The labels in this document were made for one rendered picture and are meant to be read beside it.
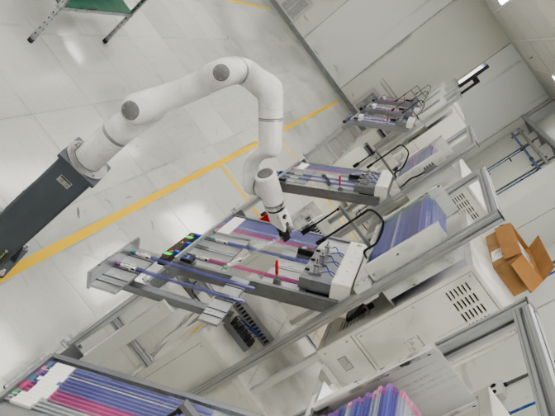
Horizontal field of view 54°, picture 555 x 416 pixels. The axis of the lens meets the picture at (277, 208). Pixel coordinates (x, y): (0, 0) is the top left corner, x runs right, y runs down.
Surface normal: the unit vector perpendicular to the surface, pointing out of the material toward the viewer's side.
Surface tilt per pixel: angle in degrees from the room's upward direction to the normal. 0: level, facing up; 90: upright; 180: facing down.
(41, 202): 90
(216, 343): 0
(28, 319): 0
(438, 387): 90
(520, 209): 90
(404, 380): 90
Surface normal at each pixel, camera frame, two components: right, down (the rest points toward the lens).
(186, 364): -0.28, 0.27
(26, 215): -0.11, 0.47
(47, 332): 0.75, -0.54
